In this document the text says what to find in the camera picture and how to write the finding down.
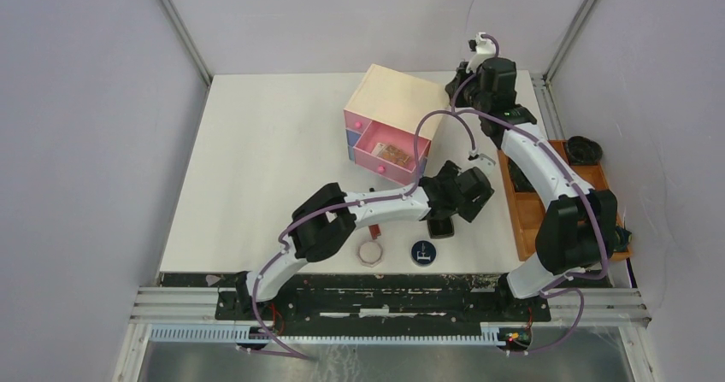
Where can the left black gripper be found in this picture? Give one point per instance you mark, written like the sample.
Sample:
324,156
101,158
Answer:
469,210

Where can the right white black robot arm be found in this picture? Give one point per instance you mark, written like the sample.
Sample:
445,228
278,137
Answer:
576,238

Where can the black coiled band top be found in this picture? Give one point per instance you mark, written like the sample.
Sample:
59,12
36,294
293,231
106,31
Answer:
582,151

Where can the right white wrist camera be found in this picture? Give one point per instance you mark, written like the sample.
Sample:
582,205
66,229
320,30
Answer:
483,46

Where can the orange wooden compartment tray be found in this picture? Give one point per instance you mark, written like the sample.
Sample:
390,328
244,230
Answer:
526,210

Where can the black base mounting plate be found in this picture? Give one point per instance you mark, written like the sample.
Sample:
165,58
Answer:
396,305

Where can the nude eyeshadow palette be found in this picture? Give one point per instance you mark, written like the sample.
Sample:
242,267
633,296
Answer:
396,156

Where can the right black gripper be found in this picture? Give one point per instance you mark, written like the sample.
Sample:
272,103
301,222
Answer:
462,74

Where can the green yellow coiled band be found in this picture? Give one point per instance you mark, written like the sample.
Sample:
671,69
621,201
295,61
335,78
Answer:
623,239

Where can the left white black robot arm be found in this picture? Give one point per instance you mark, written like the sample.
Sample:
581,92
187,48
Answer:
325,221

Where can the pink drawer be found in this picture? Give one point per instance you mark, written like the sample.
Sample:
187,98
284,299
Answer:
363,134

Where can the pastel wooden drawer chest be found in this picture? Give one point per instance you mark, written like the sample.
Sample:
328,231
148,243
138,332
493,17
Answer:
399,100

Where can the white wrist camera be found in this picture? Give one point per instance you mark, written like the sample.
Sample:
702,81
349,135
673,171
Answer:
485,163
483,46

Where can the red lip gloss tube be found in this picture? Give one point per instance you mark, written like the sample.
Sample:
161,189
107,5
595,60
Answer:
374,231

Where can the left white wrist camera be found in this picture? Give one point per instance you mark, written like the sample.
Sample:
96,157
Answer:
485,163

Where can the round dark blue jar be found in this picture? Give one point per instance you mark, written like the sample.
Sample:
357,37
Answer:
423,253

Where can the black square compact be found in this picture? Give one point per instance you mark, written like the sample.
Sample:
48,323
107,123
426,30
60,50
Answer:
440,229

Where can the colourful eyeshadow palette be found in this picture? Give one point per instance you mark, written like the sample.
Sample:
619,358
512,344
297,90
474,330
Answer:
378,149

